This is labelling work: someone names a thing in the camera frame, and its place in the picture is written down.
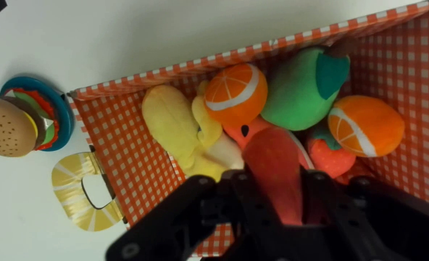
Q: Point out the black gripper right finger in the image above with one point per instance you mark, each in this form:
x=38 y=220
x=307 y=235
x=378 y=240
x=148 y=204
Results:
x=367 y=219

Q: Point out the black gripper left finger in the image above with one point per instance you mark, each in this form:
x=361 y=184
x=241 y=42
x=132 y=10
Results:
x=186 y=217

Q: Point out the red strawberry plush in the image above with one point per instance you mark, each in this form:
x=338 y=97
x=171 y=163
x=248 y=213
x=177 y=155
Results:
x=326 y=153

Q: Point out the orange slice plush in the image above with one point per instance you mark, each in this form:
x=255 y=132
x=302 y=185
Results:
x=365 y=124
x=236 y=94

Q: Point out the pink red plush toy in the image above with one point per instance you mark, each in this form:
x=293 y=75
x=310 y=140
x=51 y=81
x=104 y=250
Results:
x=273 y=158

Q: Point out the yellow banana plush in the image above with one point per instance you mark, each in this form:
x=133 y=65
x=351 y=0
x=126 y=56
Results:
x=188 y=133

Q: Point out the green plush fruit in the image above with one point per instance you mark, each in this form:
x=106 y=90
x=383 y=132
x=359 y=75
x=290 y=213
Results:
x=303 y=88

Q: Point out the orange checkered basket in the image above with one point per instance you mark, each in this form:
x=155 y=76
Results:
x=388 y=59

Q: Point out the blue toy plate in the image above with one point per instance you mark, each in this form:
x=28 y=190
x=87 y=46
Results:
x=62 y=108

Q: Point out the toy hamburger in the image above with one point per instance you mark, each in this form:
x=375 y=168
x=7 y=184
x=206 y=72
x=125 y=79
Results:
x=28 y=121

